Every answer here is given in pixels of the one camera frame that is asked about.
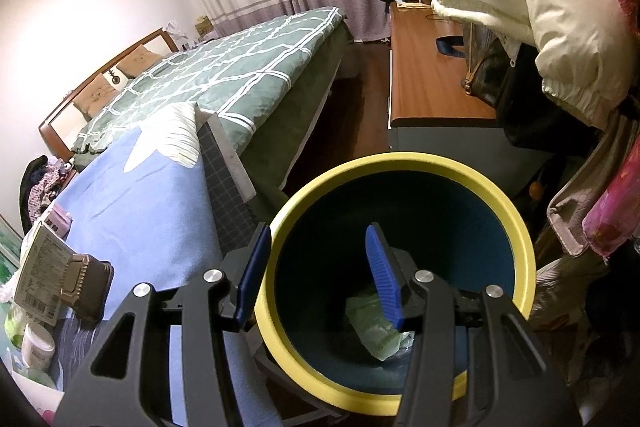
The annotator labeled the pink flowered bag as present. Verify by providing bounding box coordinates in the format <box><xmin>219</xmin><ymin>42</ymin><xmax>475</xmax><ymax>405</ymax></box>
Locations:
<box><xmin>582</xmin><ymin>147</ymin><xmax>640</xmax><ymax>258</ymax></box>

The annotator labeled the dark checked cloth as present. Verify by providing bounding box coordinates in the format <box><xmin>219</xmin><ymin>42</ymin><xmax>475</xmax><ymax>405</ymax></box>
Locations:
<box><xmin>197</xmin><ymin>117</ymin><xmax>261</xmax><ymax>258</ymax></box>

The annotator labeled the brown patterned handbag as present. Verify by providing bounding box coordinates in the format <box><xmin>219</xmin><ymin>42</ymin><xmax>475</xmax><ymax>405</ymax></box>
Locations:
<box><xmin>462</xmin><ymin>24</ymin><xmax>516</xmax><ymax>108</ymax></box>

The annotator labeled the green white packet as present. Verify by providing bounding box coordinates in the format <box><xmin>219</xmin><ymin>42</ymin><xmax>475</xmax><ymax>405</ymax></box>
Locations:
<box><xmin>346</xmin><ymin>292</ymin><xmax>416</xmax><ymax>360</ymax></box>

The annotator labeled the dark blue strap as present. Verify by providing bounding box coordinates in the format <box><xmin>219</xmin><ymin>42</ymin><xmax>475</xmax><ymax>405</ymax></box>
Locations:
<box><xmin>435</xmin><ymin>37</ymin><xmax>468</xmax><ymax>58</ymax></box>

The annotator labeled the dark brown ribbed box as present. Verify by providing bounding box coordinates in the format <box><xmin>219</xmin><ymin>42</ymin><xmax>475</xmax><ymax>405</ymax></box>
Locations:
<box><xmin>60</xmin><ymin>254</ymin><xmax>115</xmax><ymax>323</ymax></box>

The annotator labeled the cream puffer jacket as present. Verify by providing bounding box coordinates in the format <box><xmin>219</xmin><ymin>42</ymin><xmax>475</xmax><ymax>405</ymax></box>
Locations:
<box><xmin>420</xmin><ymin>0</ymin><xmax>640</xmax><ymax>130</ymax></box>

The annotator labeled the brown pillow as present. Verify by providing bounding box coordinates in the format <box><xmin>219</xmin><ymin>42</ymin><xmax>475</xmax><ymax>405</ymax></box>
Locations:
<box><xmin>74</xmin><ymin>74</ymin><xmax>121</xmax><ymax>118</ymax></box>
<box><xmin>117</xmin><ymin>47</ymin><xmax>163</xmax><ymax>78</ymax></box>

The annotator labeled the wooden bed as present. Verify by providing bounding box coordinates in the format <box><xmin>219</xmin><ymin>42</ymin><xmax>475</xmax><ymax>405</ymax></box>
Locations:
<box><xmin>39</xmin><ymin>7</ymin><xmax>356</xmax><ymax>208</ymax></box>

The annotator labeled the wooden desk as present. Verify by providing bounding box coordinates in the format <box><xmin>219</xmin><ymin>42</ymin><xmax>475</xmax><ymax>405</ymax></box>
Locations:
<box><xmin>386</xmin><ymin>1</ymin><xmax>556</xmax><ymax>188</ymax></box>

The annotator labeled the green checked quilt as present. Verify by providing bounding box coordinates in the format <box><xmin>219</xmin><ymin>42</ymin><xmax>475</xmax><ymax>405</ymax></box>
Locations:
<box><xmin>70</xmin><ymin>7</ymin><xmax>348</xmax><ymax>158</ymax></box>

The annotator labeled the blue star print tablecloth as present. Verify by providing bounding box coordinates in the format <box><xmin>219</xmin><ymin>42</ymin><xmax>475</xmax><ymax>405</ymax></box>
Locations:
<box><xmin>50</xmin><ymin>102</ymin><xmax>286</xmax><ymax>427</ymax></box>

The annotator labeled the clothes heap on chair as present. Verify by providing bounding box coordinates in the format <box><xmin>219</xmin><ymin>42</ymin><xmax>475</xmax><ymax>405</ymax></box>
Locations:
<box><xmin>20</xmin><ymin>157</ymin><xmax>76</xmax><ymax>228</ymax></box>

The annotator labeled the pink milk carton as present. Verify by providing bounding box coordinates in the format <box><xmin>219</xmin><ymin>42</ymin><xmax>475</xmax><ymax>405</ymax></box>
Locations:
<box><xmin>42</xmin><ymin>204</ymin><xmax>73</xmax><ymax>238</ymax></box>

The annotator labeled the white and green plastic bottle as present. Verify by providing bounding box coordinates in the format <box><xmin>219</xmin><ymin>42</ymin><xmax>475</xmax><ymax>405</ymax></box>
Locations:
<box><xmin>4</xmin><ymin>302</ymin><xmax>31</xmax><ymax>348</ymax></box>

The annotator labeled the white jar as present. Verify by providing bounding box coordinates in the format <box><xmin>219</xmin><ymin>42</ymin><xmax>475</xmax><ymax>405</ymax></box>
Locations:
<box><xmin>21</xmin><ymin>324</ymin><xmax>57</xmax><ymax>370</ymax></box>

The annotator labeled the black bag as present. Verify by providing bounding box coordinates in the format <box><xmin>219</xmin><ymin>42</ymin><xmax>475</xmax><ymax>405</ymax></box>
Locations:
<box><xmin>500</xmin><ymin>42</ymin><xmax>596</xmax><ymax>152</ymax></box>

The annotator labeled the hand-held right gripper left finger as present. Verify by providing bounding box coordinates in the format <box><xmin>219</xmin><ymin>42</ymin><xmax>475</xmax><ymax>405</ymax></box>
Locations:
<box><xmin>52</xmin><ymin>222</ymin><xmax>273</xmax><ymax>427</ymax></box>

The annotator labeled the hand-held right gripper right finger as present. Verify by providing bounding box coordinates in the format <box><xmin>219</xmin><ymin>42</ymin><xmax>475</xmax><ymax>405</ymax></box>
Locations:
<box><xmin>365</xmin><ymin>223</ymin><xmax>583</xmax><ymax>427</ymax></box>

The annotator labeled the beige cloth bag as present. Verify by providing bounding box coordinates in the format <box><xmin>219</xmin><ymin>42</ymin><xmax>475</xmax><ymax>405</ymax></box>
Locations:
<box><xmin>547</xmin><ymin>117</ymin><xmax>640</xmax><ymax>258</ymax></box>

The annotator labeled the yellow round waste bin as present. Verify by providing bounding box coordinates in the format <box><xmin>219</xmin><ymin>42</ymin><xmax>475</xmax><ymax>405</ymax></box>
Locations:
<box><xmin>254</xmin><ymin>152</ymin><xmax>537</xmax><ymax>413</ymax></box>

